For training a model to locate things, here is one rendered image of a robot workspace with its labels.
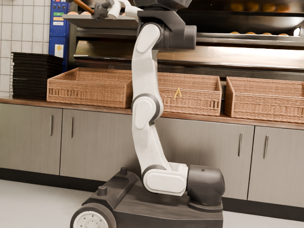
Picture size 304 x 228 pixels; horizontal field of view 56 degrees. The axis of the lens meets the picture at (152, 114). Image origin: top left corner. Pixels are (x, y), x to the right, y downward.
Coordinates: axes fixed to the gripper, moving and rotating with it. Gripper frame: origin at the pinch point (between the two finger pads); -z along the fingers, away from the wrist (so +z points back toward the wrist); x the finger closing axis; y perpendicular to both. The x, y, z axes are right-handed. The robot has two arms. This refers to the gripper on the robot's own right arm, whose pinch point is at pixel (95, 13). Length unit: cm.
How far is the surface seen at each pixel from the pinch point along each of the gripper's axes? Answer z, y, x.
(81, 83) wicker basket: 6, -12, 49
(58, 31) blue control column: -57, 2, 6
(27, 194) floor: -4, -41, 120
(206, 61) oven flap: 43, 74, 26
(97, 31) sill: -31.3, 23.3, 4.7
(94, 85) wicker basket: 13, -6, 49
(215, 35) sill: 46, 78, 6
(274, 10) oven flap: 79, 103, -14
